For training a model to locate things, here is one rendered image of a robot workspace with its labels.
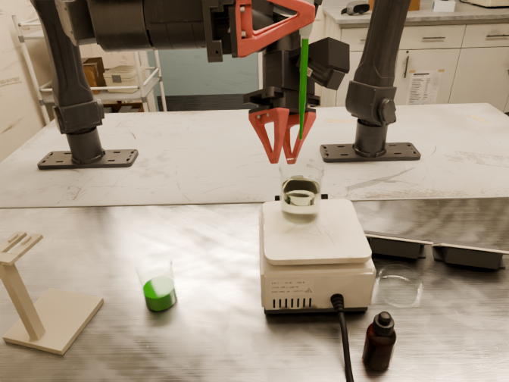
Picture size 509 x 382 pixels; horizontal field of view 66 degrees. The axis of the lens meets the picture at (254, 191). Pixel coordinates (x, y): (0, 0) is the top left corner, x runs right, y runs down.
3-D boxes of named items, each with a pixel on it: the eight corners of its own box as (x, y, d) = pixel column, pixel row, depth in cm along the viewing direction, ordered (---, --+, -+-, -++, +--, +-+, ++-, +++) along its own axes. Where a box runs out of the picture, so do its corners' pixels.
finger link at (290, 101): (318, 163, 58) (317, 99, 58) (283, 161, 53) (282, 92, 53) (285, 165, 63) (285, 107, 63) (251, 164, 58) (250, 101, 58)
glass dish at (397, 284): (418, 279, 52) (421, 266, 51) (423, 311, 47) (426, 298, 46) (374, 273, 53) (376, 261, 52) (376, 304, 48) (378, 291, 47)
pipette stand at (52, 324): (51, 291, 52) (17, 211, 45) (104, 302, 50) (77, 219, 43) (4, 341, 45) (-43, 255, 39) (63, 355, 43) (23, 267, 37)
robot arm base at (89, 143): (123, 132, 78) (132, 119, 84) (23, 134, 78) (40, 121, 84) (131, 167, 82) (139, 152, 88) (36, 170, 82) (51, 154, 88)
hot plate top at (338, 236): (261, 205, 54) (261, 200, 53) (350, 203, 53) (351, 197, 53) (264, 265, 43) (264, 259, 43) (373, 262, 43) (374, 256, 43)
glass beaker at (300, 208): (270, 217, 50) (269, 160, 46) (301, 202, 53) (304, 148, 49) (299, 240, 46) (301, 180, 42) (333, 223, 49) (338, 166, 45)
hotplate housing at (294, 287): (258, 220, 64) (257, 177, 60) (338, 217, 64) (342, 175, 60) (261, 333, 45) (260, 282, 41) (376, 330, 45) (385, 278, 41)
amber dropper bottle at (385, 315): (373, 376, 40) (383, 330, 37) (356, 352, 43) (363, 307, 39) (397, 364, 41) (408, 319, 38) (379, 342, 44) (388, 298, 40)
